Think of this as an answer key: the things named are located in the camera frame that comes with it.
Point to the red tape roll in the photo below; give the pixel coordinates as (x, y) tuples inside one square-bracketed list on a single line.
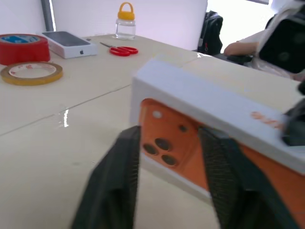
[(23, 51)]

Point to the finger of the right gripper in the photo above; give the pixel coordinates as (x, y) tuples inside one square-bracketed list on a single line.
[(295, 126)]

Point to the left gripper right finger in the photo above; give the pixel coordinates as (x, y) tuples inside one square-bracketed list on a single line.
[(233, 190)]

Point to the yellow tape roll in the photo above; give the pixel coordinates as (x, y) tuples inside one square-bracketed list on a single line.
[(31, 80)]

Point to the black backpack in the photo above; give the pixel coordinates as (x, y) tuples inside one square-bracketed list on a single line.
[(210, 33)]

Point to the white dark-print phone box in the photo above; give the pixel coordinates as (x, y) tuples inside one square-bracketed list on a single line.
[(71, 48)]

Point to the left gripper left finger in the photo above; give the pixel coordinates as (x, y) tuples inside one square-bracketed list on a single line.
[(112, 181)]

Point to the clear jar yellow lid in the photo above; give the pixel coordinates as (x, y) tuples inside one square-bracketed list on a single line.
[(125, 26)]

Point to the grey metal pole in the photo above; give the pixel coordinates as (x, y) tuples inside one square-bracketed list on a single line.
[(48, 15)]

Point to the white box lid with screen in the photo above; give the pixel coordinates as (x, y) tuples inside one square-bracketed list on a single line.
[(202, 95)]

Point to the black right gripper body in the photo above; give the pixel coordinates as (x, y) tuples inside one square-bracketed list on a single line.
[(302, 88)]

